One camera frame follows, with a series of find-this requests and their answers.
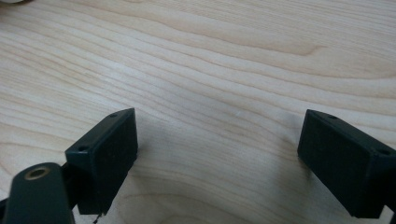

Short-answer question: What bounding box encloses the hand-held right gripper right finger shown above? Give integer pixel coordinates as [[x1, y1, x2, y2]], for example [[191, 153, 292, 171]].
[[296, 108, 396, 219]]

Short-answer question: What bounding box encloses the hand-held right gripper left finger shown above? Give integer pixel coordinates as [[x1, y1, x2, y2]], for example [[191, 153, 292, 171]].
[[64, 107, 139, 217]]

